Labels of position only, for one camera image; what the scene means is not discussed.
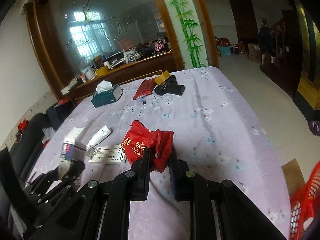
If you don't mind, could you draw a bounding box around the yellow tape roll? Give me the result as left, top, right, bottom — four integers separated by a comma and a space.
154, 70, 170, 86

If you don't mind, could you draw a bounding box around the red envelope packet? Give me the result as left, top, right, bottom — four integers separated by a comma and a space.
133, 77, 156, 100

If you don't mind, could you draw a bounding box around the white blue medicine box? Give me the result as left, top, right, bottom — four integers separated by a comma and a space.
57, 127, 86, 180

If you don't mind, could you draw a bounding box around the long white medicine box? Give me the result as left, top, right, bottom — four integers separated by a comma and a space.
86, 145, 126, 165

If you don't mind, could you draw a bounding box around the white spray bottle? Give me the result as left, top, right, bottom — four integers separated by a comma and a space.
86, 125, 112, 159

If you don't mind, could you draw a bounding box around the purple mop head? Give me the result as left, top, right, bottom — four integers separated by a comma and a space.
308, 120, 320, 136

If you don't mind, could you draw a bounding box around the black flat device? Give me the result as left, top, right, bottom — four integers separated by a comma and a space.
155, 75, 185, 96

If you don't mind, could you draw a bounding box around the red paper bag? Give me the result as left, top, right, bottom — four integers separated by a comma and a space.
120, 120, 174, 173

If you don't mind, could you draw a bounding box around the red plastic mesh basket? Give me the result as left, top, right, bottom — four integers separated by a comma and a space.
290, 162, 319, 239

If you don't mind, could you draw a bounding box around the black sofa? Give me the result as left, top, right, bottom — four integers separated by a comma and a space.
9, 101, 74, 181

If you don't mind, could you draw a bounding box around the wooden sideboard cabinet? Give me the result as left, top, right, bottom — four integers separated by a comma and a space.
64, 52, 184, 105

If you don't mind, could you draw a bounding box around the gold pillar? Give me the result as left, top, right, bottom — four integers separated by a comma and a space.
294, 0, 319, 124

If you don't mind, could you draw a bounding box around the dark green tissue box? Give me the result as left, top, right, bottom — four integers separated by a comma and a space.
91, 80, 123, 108

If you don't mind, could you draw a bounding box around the brown cardboard box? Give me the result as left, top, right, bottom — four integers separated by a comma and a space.
281, 158, 305, 197

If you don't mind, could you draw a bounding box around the floral purple tablecloth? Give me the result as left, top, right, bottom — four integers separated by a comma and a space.
28, 67, 290, 239

